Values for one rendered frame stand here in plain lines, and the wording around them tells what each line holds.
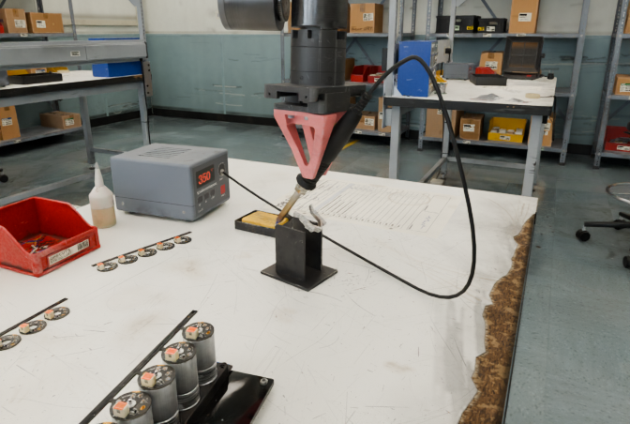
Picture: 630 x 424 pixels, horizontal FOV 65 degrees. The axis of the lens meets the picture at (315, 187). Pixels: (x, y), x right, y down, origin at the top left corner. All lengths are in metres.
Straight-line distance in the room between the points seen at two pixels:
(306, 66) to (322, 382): 0.29
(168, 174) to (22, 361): 0.35
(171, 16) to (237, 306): 5.95
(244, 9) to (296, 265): 0.29
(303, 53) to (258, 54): 5.19
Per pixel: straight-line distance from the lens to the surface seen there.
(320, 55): 0.50
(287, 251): 0.60
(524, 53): 3.38
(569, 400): 1.75
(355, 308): 0.55
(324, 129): 0.49
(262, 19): 0.52
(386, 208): 0.84
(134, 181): 0.83
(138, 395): 0.36
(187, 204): 0.78
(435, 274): 0.64
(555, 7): 4.83
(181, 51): 6.33
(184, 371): 0.39
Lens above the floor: 1.04
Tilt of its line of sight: 18 degrees down
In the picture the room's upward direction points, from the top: straight up
